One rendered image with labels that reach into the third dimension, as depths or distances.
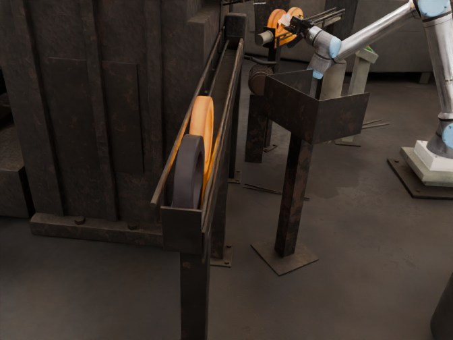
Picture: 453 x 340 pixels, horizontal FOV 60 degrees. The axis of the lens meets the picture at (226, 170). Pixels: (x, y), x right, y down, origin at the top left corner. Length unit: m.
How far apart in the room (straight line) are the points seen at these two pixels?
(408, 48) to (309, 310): 3.09
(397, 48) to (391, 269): 2.69
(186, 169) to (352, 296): 1.01
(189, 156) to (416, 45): 3.61
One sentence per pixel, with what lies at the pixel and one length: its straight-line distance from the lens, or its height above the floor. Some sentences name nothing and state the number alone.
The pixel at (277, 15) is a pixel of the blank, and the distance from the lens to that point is 2.21.
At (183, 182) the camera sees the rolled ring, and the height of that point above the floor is 0.72.
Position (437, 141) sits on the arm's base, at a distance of 2.33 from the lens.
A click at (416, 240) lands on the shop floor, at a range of 1.94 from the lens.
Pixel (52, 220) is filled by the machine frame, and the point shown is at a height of 0.07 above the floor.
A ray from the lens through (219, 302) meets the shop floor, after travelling 1.45.
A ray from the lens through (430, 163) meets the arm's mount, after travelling 2.30.
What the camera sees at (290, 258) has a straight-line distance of 1.63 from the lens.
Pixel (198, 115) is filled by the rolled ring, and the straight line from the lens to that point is 0.86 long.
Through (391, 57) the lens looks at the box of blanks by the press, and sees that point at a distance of 4.07.
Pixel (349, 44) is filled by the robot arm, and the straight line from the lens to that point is 2.20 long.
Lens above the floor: 1.09
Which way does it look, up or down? 30 degrees down
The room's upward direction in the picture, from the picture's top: 3 degrees clockwise
